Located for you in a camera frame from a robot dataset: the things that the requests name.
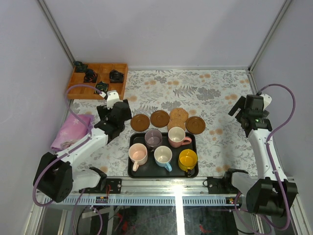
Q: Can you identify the brown wooden coaster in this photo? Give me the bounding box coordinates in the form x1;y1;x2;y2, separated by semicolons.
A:
150;110;170;128
185;116;206;135
131;114;150;132

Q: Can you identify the woven rattan coaster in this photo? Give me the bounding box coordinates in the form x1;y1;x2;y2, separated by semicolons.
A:
167;119;186;131
169;108;189;122

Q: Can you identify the pink mug white inside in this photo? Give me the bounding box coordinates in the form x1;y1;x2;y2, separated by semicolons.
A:
168;127;192;148

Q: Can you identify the yellow mug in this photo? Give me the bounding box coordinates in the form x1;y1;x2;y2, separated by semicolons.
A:
178;149;198;177

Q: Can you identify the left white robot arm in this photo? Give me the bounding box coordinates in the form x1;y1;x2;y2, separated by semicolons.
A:
32;99;132;203

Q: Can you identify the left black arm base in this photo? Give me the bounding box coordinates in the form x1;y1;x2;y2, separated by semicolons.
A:
98;178;122;194

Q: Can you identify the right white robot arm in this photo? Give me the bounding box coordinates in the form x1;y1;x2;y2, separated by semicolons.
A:
223;94;298;217

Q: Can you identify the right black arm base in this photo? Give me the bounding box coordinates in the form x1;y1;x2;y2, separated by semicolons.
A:
202;171;238;194

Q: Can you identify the purple glass cup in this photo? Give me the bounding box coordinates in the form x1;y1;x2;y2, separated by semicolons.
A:
144;129;162;149

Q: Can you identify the black green rolled item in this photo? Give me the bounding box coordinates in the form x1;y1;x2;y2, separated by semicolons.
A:
95;81;109;93

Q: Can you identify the purple printed cloth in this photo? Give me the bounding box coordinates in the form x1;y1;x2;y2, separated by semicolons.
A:
50;114;89;152

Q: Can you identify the light pink mug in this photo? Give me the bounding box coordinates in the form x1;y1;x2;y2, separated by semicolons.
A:
129;143;148;171

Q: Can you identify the wooden compartment tray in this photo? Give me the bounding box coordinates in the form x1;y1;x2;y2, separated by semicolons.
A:
67;63;128;100

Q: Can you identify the light blue mug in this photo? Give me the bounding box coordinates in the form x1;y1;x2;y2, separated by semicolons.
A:
154;146;173;172

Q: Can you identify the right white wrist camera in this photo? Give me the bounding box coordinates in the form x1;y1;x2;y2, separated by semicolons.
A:
260;94;272;110

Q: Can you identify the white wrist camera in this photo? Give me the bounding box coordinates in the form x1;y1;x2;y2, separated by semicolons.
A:
260;94;272;110
99;90;121;106

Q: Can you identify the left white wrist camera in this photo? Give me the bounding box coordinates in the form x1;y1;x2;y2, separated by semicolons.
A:
99;90;121;106

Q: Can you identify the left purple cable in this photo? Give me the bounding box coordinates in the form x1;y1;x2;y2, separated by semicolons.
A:
32;84;105;235

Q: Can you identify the aluminium front rail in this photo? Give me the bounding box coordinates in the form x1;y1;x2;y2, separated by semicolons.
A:
36;177;299;206

